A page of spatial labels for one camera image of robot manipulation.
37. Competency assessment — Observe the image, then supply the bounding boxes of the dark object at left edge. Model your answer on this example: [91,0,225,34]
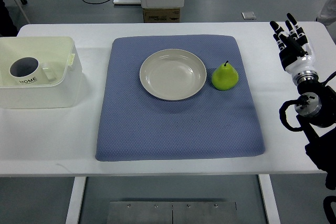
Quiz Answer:
[0,0,18,37]

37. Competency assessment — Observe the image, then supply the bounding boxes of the small grey floor plate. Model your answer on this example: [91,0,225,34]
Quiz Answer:
[241,12,257,20]

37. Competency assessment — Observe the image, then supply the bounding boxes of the white table leg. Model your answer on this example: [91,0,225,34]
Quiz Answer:
[258,174,280,224]
[65,177,87,224]

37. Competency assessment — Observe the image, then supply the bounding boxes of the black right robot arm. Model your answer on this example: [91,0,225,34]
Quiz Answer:
[279,71,335,190]

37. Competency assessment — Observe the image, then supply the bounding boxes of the white table leg left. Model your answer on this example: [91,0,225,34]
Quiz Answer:
[65,177,87,224]

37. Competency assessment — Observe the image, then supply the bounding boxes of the silver floor rail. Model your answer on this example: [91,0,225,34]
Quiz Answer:
[113,0,141,5]

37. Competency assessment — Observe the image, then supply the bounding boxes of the white object at right edge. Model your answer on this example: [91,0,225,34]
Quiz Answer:
[316,0,336,28]

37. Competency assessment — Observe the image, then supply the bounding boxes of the white plastic bin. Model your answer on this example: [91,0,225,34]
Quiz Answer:
[1,37,82,109]

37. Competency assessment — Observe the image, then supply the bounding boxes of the white HOME mug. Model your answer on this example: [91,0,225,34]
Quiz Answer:
[9,57,56,86]

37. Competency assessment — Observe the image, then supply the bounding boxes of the green pear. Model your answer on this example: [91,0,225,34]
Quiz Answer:
[211,61,239,91]

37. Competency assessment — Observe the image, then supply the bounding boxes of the blue textured mat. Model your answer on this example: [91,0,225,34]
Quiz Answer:
[96,35,265,161]

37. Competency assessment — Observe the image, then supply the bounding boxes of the beige round plate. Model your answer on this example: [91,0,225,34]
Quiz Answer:
[139,49,207,101]

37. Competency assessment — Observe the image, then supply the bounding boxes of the white table leg right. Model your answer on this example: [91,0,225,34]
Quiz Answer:
[258,174,280,224]

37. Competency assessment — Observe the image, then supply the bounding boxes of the brown cardboard box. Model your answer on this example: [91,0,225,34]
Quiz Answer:
[143,8,181,23]

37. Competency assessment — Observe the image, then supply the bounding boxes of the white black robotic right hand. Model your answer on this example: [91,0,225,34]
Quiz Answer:
[270,13,313,73]

